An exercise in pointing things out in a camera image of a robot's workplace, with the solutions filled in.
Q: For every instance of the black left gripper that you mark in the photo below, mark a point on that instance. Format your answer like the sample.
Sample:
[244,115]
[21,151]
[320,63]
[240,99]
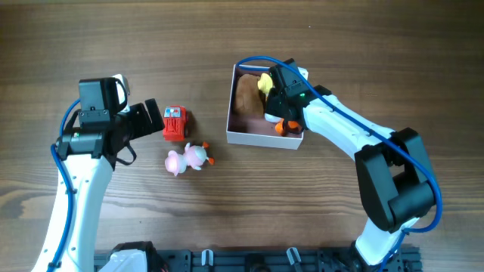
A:
[144,124]

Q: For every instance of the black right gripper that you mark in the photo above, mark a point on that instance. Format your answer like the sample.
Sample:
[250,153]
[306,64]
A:
[271,100]

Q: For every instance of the red toy fire truck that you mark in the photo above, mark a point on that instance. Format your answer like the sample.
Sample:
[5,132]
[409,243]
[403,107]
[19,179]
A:
[175,120]

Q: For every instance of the white orange duck toy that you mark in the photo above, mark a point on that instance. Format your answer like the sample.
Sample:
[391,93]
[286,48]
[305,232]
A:
[282,126]

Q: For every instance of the pink rubber duck toy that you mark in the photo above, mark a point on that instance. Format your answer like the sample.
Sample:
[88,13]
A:
[194,157]

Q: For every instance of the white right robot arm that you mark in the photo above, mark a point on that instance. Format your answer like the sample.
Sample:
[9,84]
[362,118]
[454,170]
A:
[395,178]

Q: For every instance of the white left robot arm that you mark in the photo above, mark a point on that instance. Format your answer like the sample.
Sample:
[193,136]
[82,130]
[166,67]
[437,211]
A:
[86,157]

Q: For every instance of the white square container box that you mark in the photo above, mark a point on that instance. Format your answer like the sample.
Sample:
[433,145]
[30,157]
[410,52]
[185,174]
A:
[251,131]

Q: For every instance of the yellow rubber duck toy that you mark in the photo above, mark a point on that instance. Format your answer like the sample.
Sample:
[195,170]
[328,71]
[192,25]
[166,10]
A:
[265,83]

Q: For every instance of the brown plush toy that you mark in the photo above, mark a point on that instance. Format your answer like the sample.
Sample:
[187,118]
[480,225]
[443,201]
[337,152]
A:
[248,99]

